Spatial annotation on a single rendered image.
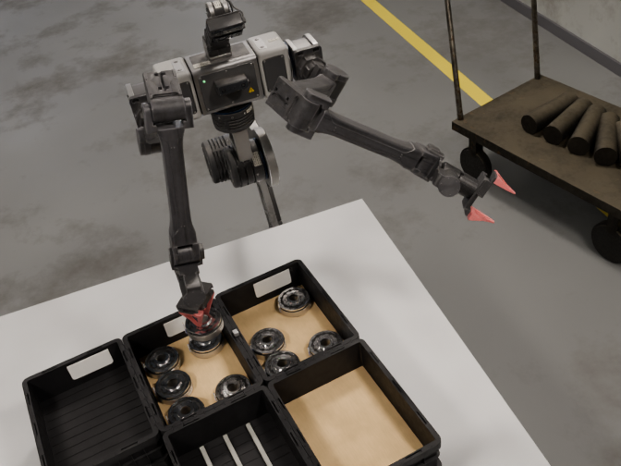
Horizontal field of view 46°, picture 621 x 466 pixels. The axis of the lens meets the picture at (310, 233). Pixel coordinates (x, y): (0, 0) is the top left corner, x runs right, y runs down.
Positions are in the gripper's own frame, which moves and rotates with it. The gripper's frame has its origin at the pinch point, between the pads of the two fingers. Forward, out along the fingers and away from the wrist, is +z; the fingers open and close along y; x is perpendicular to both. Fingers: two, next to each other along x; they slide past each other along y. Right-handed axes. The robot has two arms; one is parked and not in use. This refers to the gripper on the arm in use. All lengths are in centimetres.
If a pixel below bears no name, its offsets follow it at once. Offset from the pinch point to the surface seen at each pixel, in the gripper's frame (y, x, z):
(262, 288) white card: 28.5, -3.4, 17.2
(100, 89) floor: 280, 253, 115
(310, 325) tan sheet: 21.4, -21.5, 22.2
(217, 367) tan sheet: -0.4, 0.3, 21.9
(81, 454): -36.9, 24.7, 21.5
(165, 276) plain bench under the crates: 43, 45, 37
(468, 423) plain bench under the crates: 7, -72, 34
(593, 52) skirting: 356, -92, 108
